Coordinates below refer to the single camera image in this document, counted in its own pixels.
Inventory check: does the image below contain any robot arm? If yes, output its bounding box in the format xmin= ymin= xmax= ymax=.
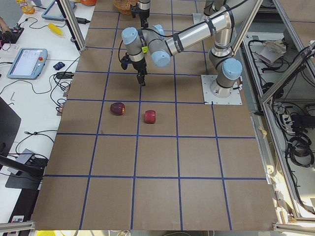
xmin=119 ymin=0 xmax=262 ymax=98
xmin=137 ymin=0 xmax=151 ymax=28

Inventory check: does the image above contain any power strip with cables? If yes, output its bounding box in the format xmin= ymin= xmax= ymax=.
xmin=280 ymin=114 xmax=315 ymax=135

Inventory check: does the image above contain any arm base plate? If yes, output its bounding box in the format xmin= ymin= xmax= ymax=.
xmin=192 ymin=13 xmax=206 ymax=25
xmin=201 ymin=75 xmax=243 ymax=106

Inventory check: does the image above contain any yellow snack bag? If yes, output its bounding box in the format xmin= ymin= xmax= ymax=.
xmin=16 ymin=0 xmax=35 ymax=15

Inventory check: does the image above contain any dark blue small object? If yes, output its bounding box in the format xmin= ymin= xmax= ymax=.
xmin=53 ymin=61 xmax=65 ymax=70

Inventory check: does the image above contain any grey usb hub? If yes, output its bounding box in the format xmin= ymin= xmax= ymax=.
xmin=8 ymin=149 xmax=48 ymax=177

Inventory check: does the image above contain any orange fruit toy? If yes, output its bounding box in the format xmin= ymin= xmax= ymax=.
xmin=80 ymin=0 xmax=97 ymax=6

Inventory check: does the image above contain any aluminium frame post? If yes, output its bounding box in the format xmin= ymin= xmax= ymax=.
xmin=57 ymin=0 xmax=86 ymax=52

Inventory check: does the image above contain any green apple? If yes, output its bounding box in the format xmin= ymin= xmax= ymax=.
xmin=142 ymin=46 xmax=149 ymax=54

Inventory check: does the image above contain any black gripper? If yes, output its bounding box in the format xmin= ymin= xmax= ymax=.
xmin=139 ymin=9 xmax=150 ymax=28
xmin=132 ymin=59 xmax=147 ymax=86

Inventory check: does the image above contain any yellow toy corn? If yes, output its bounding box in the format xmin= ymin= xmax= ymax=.
xmin=47 ymin=23 xmax=64 ymax=36

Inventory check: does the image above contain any black monitor stand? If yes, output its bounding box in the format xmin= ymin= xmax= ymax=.
xmin=0 ymin=99 xmax=43 ymax=190

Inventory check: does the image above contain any teach pendant tablet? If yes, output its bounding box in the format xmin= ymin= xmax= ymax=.
xmin=7 ymin=48 xmax=48 ymax=80

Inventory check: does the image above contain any crumpled paper box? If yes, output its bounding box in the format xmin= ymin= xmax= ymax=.
xmin=258 ymin=40 xmax=286 ymax=65

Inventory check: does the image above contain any black power adapter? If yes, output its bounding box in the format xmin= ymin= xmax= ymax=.
xmin=76 ymin=17 xmax=90 ymax=25

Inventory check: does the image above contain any dark red apple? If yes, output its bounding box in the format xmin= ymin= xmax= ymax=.
xmin=110 ymin=102 xmax=126 ymax=116

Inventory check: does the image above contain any wicker basket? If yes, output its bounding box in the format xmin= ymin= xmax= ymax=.
xmin=114 ymin=0 xmax=137 ymax=15

